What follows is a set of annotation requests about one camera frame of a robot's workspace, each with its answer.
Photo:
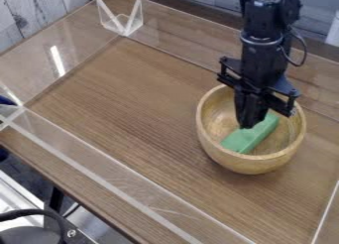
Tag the metal bracket with screw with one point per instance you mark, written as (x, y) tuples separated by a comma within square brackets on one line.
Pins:
[(69, 234)]

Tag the black table leg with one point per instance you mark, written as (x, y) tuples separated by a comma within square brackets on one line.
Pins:
[(56, 200)]

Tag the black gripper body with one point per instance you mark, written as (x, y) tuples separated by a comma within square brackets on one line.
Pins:
[(259, 72)]

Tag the clear acrylic corner bracket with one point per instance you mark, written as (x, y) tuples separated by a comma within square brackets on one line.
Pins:
[(122, 24)]

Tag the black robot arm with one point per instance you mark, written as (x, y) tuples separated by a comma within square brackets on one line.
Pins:
[(268, 19)]

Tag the brown wooden bowl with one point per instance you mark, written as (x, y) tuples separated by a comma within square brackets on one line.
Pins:
[(216, 123)]

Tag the clear acrylic front wall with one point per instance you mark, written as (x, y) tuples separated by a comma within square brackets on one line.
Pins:
[(118, 144)]

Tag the green rectangular block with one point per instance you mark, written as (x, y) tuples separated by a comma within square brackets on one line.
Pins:
[(244, 139)]

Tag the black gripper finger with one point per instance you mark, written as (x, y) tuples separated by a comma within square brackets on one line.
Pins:
[(243, 103), (259, 109)]

